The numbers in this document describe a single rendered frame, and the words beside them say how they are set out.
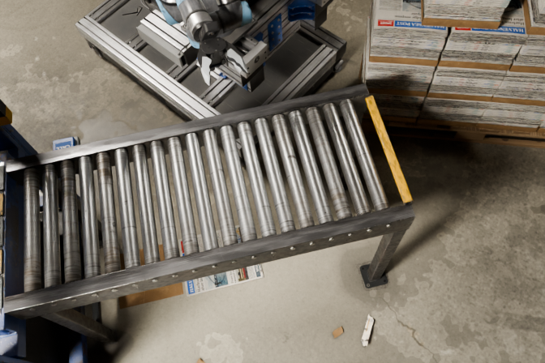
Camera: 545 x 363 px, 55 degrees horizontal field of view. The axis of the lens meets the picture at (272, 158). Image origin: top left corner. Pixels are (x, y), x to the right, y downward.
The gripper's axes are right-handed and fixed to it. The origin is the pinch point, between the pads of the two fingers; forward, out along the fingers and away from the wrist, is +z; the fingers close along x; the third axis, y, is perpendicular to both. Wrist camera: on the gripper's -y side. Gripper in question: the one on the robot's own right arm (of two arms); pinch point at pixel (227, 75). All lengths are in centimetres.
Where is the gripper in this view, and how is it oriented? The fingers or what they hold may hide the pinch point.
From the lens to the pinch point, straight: 147.8
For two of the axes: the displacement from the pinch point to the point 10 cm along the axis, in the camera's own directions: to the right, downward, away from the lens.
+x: -9.1, 3.3, -2.5
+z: 4.0, 8.1, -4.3
